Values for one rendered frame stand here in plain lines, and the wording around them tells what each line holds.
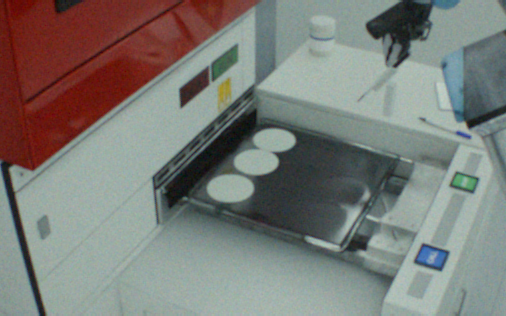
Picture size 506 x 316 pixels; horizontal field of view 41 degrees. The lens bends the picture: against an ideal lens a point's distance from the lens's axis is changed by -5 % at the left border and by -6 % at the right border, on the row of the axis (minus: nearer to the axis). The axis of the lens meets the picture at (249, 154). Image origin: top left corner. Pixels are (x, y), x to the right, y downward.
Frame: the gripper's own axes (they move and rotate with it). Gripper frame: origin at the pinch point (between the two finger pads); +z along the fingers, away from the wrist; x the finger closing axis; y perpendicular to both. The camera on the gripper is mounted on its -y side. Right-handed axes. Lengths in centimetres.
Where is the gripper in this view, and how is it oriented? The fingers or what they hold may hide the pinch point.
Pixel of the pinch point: (386, 63)
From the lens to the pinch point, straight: 176.6
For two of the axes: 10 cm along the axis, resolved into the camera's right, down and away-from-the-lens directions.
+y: 8.6, -2.4, 4.5
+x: -4.8, -6.7, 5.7
